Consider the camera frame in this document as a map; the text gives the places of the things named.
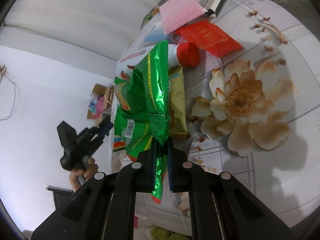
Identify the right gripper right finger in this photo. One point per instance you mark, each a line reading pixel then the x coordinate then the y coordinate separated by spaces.
pixel 221 207

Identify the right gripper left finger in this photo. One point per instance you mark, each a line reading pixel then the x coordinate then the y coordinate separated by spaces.
pixel 104 207

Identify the green snack bag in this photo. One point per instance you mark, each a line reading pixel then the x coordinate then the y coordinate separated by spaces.
pixel 143 103

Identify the blue white medicine box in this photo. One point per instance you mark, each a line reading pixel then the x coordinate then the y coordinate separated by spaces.
pixel 156 34

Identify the white bottle red cap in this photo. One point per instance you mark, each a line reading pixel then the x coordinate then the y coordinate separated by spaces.
pixel 185 55

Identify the red envelope packet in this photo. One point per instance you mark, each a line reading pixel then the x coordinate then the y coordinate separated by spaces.
pixel 209 37

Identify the person's left hand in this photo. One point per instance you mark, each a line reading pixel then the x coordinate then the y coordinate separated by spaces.
pixel 86 174

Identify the cardboard box with bags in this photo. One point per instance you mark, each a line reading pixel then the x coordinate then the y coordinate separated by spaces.
pixel 100 103

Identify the yellow snack packet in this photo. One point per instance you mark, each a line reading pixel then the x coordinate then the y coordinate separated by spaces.
pixel 177 123

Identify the floral tablecloth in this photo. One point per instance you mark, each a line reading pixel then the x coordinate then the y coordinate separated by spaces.
pixel 253 113

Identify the pink bubble wrap pouch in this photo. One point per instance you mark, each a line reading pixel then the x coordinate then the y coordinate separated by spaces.
pixel 176 13

